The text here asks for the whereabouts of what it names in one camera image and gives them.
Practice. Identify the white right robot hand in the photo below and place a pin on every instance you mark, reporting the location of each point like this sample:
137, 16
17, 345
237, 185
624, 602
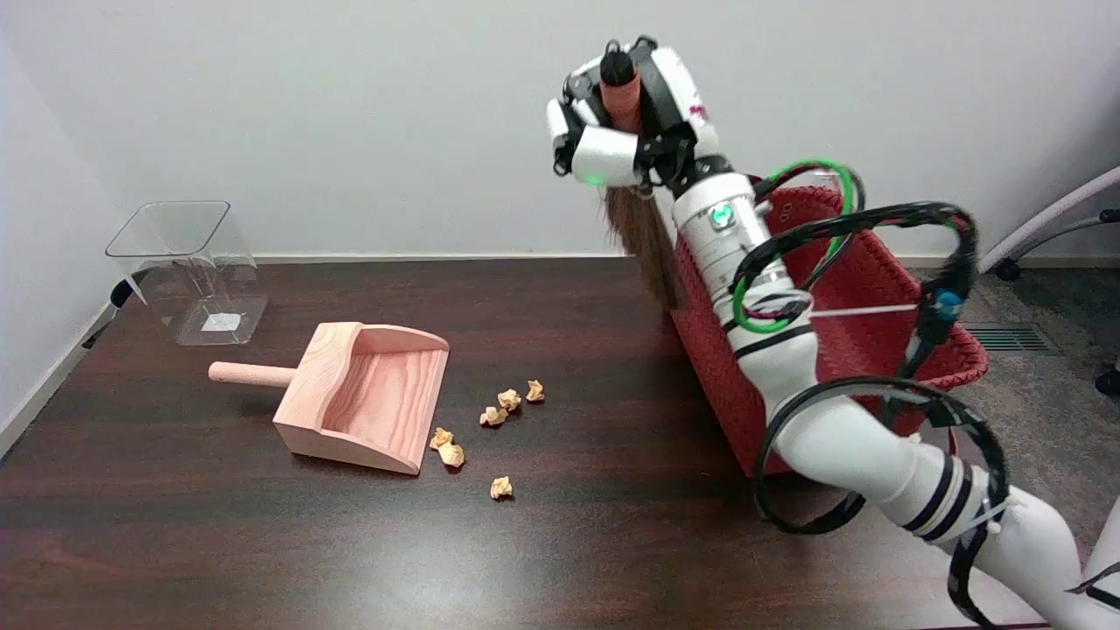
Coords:
678, 96

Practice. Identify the brown bristle hand broom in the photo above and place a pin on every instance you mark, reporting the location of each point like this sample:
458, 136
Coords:
652, 245

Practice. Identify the tan paper ball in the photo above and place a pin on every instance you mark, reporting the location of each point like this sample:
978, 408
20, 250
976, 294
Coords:
535, 391
441, 437
509, 400
501, 487
451, 454
493, 416

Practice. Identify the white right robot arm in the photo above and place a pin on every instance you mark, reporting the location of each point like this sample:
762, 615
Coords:
831, 437

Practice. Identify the wooden dustpan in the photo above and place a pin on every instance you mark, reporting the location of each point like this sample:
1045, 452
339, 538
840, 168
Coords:
376, 394

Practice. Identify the red woven basket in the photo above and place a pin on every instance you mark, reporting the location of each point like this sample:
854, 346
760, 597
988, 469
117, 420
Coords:
866, 280

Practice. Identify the metal floor vent grille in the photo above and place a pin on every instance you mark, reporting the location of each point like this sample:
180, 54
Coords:
1006, 338

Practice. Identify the clear plastic container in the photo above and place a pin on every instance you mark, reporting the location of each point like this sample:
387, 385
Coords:
219, 324

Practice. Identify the black chair caster wheel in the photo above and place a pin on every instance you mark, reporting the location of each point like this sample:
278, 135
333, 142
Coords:
1109, 381

